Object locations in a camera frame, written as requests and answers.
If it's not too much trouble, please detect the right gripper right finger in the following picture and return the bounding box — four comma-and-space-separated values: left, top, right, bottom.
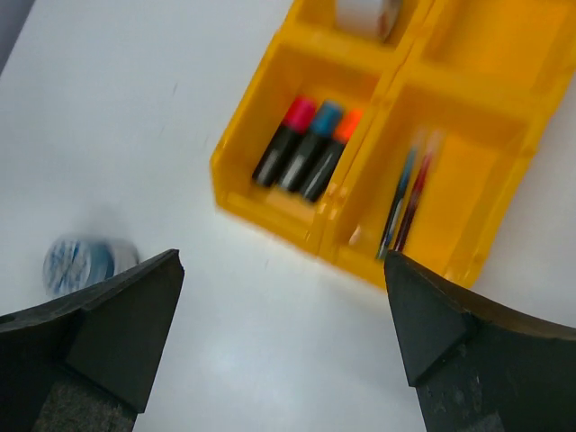
384, 251, 575, 431

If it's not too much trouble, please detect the blue gel pen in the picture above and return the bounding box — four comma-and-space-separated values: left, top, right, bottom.
376, 128, 427, 261

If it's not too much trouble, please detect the orange cap black highlighter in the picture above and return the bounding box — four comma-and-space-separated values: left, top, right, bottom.
300, 109, 364, 203

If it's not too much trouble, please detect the clear tape roll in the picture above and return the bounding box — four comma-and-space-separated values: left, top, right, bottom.
335, 0, 403, 41

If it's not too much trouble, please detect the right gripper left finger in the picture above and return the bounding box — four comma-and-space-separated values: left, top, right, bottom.
1, 249, 185, 431

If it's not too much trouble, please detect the pink cap black highlighter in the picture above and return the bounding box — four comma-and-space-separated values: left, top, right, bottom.
252, 95, 317, 187

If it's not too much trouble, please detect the blue cap black highlighter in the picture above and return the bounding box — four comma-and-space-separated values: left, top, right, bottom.
278, 100, 345, 193

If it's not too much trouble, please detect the red pen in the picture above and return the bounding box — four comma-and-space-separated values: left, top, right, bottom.
393, 129, 445, 252

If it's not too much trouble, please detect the blue putty jar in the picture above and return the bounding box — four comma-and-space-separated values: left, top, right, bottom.
42, 235, 140, 298

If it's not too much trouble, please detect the yellow four-compartment organizer tray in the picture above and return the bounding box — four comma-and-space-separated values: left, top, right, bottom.
211, 1, 575, 288

